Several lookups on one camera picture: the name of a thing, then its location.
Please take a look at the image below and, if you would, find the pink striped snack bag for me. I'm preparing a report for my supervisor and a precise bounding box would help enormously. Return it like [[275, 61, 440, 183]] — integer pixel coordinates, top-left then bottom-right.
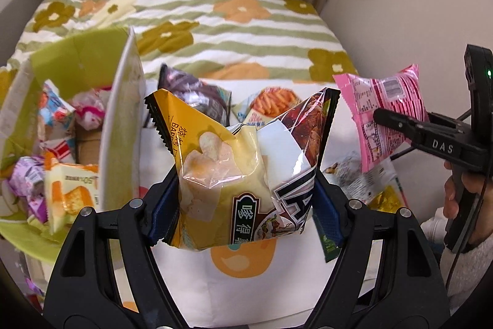
[[334, 64, 429, 173]]

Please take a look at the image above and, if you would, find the cheese stick snack bag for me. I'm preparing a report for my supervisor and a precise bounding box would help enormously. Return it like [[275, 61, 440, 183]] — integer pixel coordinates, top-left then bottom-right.
[[232, 87, 301, 128]]

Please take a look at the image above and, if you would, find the yellow potato chip bag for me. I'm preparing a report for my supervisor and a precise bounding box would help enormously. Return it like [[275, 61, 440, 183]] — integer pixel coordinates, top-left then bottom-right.
[[145, 88, 340, 250]]

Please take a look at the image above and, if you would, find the gold foil snack bag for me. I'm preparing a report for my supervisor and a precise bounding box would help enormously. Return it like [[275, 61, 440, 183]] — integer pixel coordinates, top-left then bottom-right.
[[368, 185, 405, 213]]

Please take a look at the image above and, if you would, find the white grey snack bag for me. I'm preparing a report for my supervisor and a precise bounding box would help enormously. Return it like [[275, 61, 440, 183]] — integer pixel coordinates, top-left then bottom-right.
[[324, 152, 405, 206]]

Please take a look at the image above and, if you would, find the white sleeve forearm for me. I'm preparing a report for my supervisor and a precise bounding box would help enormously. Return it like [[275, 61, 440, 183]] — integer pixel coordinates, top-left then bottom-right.
[[420, 208, 493, 314]]

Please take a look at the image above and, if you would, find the person's right hand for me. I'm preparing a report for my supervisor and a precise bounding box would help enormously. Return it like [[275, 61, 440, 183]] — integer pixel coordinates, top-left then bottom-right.
[[442, 160, 493, 248]]

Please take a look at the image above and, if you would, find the purple candy pack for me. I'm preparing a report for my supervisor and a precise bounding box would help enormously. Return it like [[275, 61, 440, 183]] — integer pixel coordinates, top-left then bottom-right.
[[8, 155, 48, 224]]

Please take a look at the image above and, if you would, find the green storage box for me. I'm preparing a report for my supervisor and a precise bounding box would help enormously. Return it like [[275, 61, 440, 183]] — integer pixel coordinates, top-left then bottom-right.
[[1, 27, 145, 264]]

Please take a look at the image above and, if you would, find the dark purple snack bag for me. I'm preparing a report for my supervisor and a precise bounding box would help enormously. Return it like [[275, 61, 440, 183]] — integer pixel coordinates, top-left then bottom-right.
[[158, 64, 231, 127]]

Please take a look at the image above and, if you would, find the floral striped quilt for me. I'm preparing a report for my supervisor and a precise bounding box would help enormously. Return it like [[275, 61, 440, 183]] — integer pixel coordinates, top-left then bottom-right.
[[1, 0, 355, 93]]

